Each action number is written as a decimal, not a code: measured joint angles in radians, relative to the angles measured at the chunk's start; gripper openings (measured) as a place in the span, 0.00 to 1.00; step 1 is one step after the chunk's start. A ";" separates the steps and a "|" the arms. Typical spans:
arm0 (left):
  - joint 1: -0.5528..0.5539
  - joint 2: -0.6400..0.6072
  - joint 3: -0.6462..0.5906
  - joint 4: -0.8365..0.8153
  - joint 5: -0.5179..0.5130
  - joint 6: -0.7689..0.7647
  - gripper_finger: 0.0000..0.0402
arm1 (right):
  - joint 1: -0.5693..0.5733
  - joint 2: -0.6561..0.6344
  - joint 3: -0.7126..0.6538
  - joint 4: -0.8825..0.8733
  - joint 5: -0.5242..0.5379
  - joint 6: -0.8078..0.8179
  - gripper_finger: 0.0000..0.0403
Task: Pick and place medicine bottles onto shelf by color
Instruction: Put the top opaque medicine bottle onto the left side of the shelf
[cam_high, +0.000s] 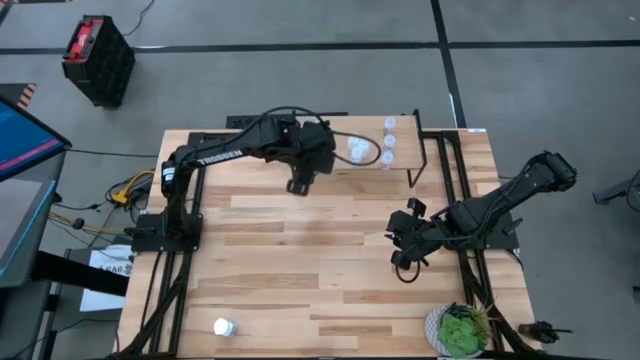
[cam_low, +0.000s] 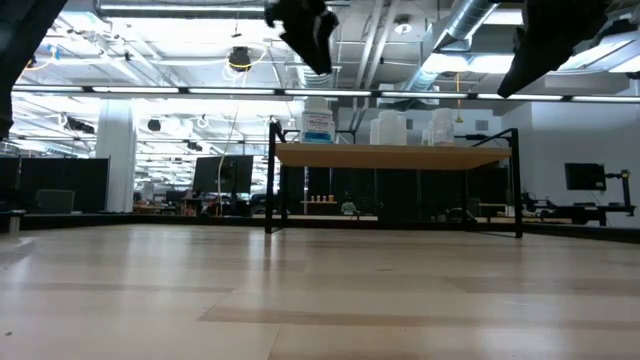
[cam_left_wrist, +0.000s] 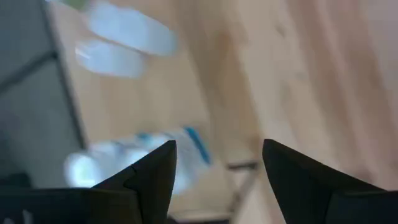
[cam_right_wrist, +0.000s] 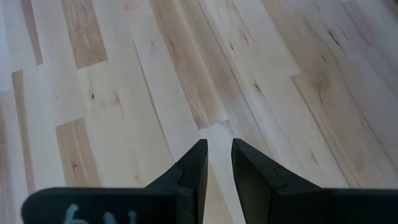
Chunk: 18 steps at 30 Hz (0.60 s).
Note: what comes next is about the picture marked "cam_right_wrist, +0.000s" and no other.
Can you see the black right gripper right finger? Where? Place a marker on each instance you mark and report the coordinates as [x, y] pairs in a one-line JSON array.
[[273, 199]]

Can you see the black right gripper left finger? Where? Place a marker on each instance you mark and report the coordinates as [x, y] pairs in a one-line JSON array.
[[161, 202]]

